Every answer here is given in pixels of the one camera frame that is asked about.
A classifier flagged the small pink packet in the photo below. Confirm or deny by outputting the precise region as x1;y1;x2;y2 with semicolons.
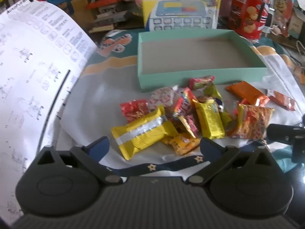
179;114;199;139

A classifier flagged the yellow green packet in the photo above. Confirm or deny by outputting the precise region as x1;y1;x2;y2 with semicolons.
204;82;223;101

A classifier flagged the cartoon printed snack bag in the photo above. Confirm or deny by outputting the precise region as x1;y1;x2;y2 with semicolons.
274;0;297;37

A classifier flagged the large yellow silver-striped packet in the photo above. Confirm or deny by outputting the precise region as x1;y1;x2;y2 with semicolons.
111;105;179;161

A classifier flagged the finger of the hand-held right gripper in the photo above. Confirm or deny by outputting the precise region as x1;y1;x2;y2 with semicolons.
266;123;305;164

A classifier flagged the red gold patterned packet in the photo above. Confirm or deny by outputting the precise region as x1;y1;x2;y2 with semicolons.
120;99;150;124

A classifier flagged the mint green cardboard box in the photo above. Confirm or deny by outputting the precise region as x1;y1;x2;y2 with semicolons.
137;30;268;93

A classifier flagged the red rainbow candy packet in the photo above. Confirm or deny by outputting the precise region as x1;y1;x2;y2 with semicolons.
173;87;196;120

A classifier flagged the pink green candy packet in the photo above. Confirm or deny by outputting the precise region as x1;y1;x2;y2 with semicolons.
189;76;215;91

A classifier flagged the red orange white-ended packet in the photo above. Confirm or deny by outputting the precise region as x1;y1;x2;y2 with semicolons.
266;89;296;111

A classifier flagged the white printed instruction sheet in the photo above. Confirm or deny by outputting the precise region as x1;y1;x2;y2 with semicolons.
0;1;98;227

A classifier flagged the red cookie tin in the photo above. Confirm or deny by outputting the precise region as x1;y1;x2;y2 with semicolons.
229;0;271;41

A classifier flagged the orange noodle snack packet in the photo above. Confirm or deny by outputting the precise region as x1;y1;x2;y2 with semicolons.
226;102;274;141

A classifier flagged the brown cardboard box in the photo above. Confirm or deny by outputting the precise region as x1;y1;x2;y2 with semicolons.
69;0;96;25

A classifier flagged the yellow foil packet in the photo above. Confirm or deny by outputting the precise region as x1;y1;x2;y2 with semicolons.
193;99;226;139

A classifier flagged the orange yellow cartoon packet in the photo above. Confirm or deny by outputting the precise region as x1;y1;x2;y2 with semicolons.
162;134;201;155

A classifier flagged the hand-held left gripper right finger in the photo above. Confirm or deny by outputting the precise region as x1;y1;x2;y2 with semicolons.
187;137;279;186

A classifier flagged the pink white patterned packet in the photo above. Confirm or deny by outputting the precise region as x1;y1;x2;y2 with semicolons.
150;86;179;110

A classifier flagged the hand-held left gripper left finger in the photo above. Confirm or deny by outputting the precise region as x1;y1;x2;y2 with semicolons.
36;136;124;185

